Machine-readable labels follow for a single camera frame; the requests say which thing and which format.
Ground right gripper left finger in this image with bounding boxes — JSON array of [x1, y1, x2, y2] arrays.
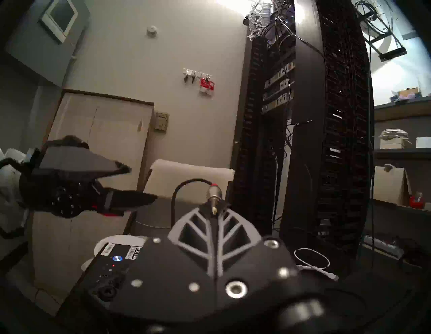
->
[[167, 206, 217, 277]]

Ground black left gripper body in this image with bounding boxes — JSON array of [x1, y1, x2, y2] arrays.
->
[[19, 167, 105, 219]]

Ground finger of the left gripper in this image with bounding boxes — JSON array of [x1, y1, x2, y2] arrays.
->
[[95, 189, 159, 218], [31, 145, 132, 183]]

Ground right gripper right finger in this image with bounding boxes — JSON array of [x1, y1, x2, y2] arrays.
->
[[215, 202, 262, 277]]

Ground black aux cable red-ringed plug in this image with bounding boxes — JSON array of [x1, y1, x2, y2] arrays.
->
[[170, 178, 224, 229]]

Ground large cardboard panel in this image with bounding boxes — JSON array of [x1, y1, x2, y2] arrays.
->
[[32, 89, 155, 303]]

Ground white round plate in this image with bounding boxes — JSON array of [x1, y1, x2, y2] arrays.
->
[[81, 235, 148, 270]]

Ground cream folding chair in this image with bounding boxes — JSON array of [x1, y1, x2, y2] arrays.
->
[[130, 159, 235, 236]]

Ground black computer tower case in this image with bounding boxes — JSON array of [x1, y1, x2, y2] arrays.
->
[[56, 202, 431, 334]]

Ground black server rack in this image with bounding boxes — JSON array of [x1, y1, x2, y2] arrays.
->
[[232, 0, 376, 270]]

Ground white key hook rack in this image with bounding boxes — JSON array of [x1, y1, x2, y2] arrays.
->
[[183, 68, 213, 83]]

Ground open cardboard box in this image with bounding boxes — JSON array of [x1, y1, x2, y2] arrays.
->
[[373, 164, 412, 206]]

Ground beige box stack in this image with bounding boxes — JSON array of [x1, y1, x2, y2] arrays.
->
[[380, 138, 409, 149]]

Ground small red box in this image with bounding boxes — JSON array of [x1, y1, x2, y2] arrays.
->
[[409, 192, 425, 210]]

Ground grey metal shelving unit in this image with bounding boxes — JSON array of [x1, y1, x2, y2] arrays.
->
[[370, 98, 431, 216]]

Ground beige wall control plate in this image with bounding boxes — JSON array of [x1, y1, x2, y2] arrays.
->
[[154, 112, 169, 133]]

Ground white coiled usb cable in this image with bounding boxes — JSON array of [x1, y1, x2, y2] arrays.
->
[[294, 248, 339, 281]]

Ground grey wall cabinet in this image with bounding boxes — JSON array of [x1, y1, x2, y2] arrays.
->
[[5, 0, 91, 88]]

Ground grey rack-mounted switch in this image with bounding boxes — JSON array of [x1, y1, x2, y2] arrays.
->
[[264, 81, 295, 101], [262, 93, 294, 113], [264, 62, 296, 88]]

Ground white cable bundle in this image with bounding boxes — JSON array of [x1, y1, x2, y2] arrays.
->
[[247, 0, 273, 41]]

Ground black overhead cable tray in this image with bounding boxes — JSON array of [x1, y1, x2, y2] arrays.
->
[[350, 0, 408, 63]]

